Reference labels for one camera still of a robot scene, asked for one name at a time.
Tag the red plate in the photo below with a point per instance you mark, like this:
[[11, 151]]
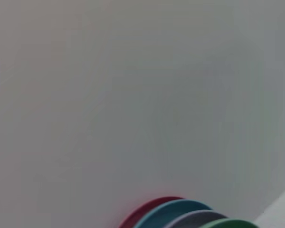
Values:
[[142, 209]]

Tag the dark teal plate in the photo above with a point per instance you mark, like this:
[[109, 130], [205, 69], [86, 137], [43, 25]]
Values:
[[175, 209]]

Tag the grey lilac plate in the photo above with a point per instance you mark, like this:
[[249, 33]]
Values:
[[199, 217]]

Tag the dark green plate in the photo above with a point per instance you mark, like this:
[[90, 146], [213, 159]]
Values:
[[228, 224]]

